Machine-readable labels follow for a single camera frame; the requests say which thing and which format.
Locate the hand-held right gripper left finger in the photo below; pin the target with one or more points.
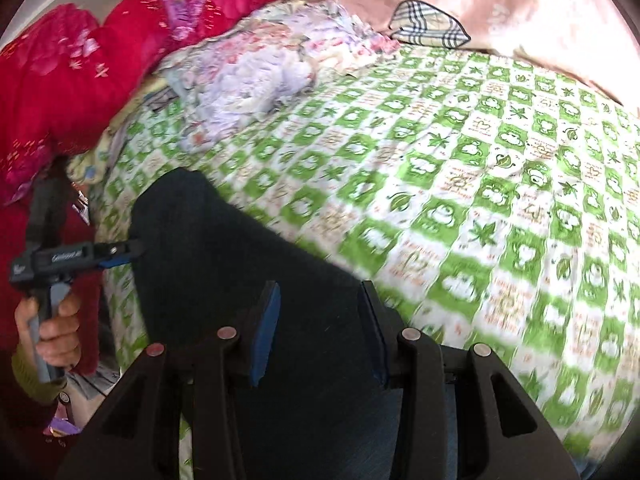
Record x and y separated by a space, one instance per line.
266 320

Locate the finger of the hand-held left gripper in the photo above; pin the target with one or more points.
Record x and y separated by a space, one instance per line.
122 252

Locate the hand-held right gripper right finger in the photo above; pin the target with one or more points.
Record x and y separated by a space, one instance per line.
374 320

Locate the dark blue pants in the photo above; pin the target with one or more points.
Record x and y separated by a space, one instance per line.
270 270

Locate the person's left forearm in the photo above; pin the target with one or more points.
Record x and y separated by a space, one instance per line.
27 390

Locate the person's left hand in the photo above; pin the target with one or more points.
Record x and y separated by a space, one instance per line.
55 330

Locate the green checkered bed sheet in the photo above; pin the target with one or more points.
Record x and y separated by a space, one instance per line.
450 220

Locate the red floral quilt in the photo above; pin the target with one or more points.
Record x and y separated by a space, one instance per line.
80 70

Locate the pastel floral ruffled blanket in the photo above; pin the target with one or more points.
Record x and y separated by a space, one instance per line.
260 70

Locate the beige plaid cloth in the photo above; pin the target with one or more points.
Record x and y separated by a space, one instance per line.
430 25

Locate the pink blanket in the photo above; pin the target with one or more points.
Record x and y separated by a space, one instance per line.
500 5

